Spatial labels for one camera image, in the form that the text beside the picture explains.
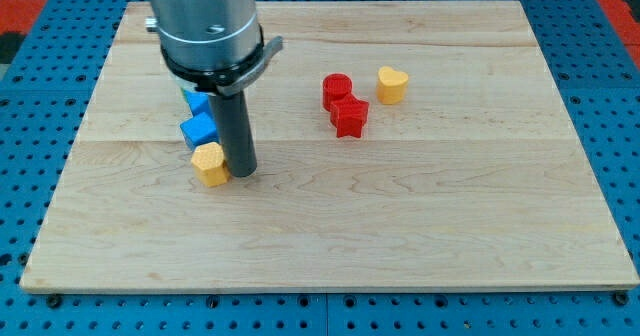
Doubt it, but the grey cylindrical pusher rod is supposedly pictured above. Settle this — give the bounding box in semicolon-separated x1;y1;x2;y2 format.
209;92;257;177

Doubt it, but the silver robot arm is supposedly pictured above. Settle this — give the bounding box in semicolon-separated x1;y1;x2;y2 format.
149;0;264;177

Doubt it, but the blue cube block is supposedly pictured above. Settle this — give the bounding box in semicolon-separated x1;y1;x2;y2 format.
180;113;219;151

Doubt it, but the blue block behind rod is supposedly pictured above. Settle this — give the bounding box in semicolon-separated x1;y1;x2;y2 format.
185;91;212;116

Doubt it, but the yellow hexagon block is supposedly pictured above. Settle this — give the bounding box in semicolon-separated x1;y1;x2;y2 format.
191;142;231;187

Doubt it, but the red cylinder block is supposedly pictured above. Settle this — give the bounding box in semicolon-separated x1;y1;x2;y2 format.
322;73;353;111

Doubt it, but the red star block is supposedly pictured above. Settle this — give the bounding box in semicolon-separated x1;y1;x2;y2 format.
330;94;369;138

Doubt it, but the yellow heart block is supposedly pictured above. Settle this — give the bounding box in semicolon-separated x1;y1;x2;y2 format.
376;66;409;105

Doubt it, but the light wooden board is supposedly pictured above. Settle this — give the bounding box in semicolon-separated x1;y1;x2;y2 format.
21;1;639;294

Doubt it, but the black clamp ring with lever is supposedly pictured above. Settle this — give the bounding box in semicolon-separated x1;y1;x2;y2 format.
160;35;284;98

